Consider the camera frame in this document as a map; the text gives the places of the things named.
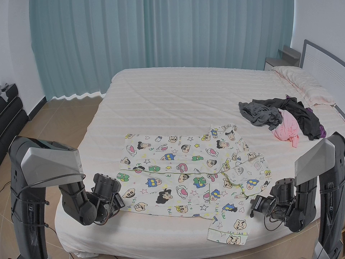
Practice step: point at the white printed pyjama top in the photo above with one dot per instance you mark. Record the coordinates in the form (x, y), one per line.
(175, 171)

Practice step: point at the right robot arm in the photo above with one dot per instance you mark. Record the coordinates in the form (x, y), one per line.
(310, 160)

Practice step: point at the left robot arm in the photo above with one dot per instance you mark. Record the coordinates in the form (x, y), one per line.
(48, 155)

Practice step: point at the bed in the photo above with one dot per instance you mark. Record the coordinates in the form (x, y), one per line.
(175, 96)

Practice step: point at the dark grey garment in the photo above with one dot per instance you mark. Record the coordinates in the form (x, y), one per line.
(258, 115)

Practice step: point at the blue-green curtain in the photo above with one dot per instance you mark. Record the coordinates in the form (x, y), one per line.
(161, 23)

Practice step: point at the pink garment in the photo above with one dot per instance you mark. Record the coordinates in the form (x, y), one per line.
(287, 128)

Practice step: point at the grey bedside table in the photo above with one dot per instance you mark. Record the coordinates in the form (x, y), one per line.
(275, 62)

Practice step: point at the black garment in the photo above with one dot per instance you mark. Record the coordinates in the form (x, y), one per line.
(302, 115)

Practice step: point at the cream pillow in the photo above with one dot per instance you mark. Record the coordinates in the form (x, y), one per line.
(302, 82)

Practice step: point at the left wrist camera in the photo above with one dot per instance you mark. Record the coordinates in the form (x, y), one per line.
(118, 200)

